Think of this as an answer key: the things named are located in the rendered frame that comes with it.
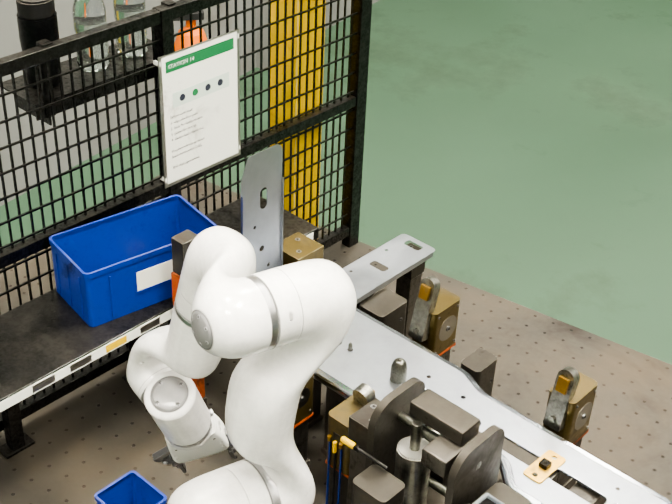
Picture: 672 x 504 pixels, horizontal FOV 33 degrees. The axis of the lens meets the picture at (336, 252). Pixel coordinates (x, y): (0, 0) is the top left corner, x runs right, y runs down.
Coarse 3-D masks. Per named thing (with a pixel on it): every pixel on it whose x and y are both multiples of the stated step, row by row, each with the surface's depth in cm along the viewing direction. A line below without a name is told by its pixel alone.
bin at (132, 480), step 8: (128, 472) 225; (136, 472) 225; (120, 480) 223; (128, 480) 225; (136, 480) 225; (144, 480) 223; (104, 488) 221; (112, 488) 222; (120, 488) 224; (128, 488) 226; (136, 488) 227; (144, 488) 224; (152, 488) 222; (96, 496) 219; (104, 496) 221; (112, 496) 223; (120, 496) 225; (128, 496) 227; (136, 496) 228; (144, 496) 226; (152, 496) 223; (160, 496) 221
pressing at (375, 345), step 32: (352, 352) 225; (384, 352) 226; (416, 352) 226; (352, 384) 217; (384, 384) 218; (448, 384) 218; (480, 416) 211; (512, 416) 211; (544, 448) 204; (576, 448) 205; (512, 480) 197; (544, 480) 198; (576, 480) 198; (608, 480) 198
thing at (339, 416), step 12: (336, 408) 201; (348, 408) 201; (336, 420) 198; (348, 420) 198; (336, 432) 200; (336, 444) 201; (336, 456) 203; (348, 456) 201; (336, 468) 204; (348, 468) 202; (336, 480) 208; (336, 492) 209
